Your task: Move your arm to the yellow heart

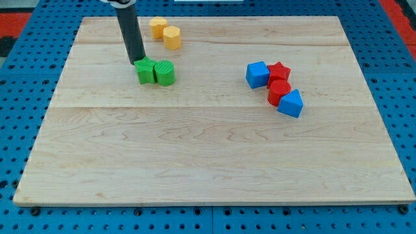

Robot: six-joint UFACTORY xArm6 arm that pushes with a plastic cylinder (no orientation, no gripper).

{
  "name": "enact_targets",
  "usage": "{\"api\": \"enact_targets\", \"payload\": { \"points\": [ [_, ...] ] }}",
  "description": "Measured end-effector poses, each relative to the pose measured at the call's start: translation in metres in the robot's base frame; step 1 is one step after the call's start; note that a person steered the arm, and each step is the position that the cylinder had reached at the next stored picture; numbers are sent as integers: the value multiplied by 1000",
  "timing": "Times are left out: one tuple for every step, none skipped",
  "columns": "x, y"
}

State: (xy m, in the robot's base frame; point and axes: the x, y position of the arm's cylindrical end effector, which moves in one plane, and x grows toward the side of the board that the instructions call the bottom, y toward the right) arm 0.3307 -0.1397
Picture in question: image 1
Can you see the red star block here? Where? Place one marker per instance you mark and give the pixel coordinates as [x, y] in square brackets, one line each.
[277, 71]

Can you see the light wooden board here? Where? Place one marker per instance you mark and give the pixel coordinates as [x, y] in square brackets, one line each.
[209, 139]

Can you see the red cylinder block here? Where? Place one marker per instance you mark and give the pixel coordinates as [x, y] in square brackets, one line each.
[277, 90]

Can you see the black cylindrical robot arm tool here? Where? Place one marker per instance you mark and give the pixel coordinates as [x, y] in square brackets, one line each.
[128, 22]

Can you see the blue triangle block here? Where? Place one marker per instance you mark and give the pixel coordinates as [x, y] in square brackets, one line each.
[291, 104]

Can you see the green star block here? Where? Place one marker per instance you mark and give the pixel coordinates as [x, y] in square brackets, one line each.
[145, 70]

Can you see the yellow heart block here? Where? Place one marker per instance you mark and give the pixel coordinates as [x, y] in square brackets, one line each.
[157, 25]

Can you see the green cylinder block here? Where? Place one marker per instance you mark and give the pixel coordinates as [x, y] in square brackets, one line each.
[165, 73]

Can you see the yellow hexagon block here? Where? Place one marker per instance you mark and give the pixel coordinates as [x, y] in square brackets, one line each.
[172, 37]

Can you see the blue cube block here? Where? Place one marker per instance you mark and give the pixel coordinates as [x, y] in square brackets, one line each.
[257, 74]

